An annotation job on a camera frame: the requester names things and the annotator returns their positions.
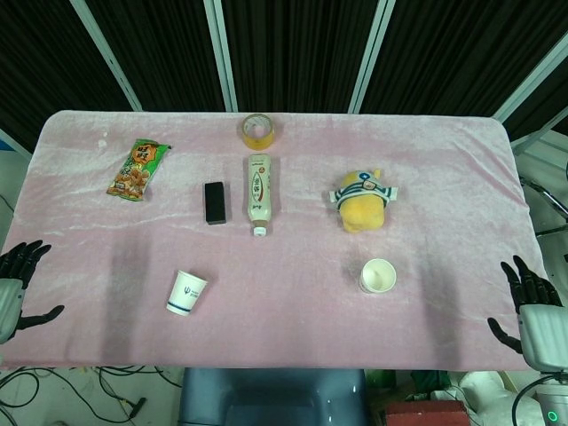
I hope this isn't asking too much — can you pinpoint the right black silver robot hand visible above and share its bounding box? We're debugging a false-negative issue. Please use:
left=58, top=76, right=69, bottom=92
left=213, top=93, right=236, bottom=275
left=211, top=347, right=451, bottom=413
left=486, top=254, right=568, bottom=373

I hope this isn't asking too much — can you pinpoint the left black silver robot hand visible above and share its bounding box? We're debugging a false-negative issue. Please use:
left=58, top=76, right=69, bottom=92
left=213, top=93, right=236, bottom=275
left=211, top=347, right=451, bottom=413
left=0, top=240, right=66, bottom=345

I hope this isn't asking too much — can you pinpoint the white paper cup blue logo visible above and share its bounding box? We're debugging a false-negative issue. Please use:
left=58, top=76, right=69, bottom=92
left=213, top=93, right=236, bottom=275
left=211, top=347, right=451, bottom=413
left=166, top=270, right=209, bottom=317

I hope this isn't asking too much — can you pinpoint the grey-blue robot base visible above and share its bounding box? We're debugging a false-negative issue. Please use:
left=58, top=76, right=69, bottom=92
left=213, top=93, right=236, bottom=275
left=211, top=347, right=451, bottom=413
left=179, top=367, right=369, bottom=426

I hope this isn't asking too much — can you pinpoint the green cloth bundle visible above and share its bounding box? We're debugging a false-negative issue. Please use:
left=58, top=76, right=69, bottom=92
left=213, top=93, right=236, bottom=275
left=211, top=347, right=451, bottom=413
left=410, top=370, right=450, bottom=397

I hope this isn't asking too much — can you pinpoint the red box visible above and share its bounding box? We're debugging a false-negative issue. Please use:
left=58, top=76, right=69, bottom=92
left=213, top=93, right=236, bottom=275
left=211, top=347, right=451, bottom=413
left=383, top=400, right=469, bottom=426

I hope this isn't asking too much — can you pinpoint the green orange snack bag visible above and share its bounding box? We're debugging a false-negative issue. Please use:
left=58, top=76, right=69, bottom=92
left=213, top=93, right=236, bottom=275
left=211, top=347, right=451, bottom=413
left=106, top=138, right=173, bottom=203

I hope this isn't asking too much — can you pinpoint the yellow plush toy striped shirt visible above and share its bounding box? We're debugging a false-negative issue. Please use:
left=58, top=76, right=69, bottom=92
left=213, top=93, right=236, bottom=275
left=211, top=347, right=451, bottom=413
left=328, top=168, right=399, bottom=233

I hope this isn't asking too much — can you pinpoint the black rectangular box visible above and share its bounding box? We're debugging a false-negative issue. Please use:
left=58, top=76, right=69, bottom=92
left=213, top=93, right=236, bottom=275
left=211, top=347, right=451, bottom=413
left=203, top=180, right=228, bottom=226

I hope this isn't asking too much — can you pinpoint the pink velvet tablecloth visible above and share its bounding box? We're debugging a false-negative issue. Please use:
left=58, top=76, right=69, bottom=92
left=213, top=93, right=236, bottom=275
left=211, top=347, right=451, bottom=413
left=0, top=109, right=547, bottom=373

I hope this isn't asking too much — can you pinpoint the white sauce bottle red label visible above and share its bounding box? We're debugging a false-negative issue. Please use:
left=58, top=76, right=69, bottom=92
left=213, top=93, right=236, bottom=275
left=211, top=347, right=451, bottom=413
left=246, top=154, right=279, bottom=238

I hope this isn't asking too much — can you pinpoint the yellow clear tape roll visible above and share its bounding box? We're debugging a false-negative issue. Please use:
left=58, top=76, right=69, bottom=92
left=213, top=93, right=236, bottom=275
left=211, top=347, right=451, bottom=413
left=236, top=113, right=277, bottom=150

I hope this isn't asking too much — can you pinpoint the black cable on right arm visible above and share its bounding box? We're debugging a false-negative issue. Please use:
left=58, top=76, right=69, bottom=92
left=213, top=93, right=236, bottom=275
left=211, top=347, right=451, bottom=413
left=513, top=375, right=548, bottom=426

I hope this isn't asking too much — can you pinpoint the black floor cable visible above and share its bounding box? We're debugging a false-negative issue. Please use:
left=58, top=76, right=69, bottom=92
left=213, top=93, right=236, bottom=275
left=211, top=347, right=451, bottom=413
left=61, top=367, right=112, bottom=426

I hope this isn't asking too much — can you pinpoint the metal chair frame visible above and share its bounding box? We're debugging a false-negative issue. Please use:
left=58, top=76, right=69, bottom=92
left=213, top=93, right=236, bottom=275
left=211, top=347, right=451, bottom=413
left=518, top=162, right=568, bottom=264

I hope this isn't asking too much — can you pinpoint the black handled tool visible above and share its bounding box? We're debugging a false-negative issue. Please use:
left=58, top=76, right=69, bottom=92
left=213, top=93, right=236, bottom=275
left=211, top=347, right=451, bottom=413
left=118, top=396, right=148, bottom=417

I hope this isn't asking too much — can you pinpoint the white aluminium partition post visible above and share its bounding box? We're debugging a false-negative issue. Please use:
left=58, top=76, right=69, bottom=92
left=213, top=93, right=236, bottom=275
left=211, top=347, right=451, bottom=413
left=69, top=0, right=144, bottom=113
left=202, top=0, right=240, bottom=113
left=347, top=0, right=397, bottom=114
left=491, top=0, right=568, bottom=123

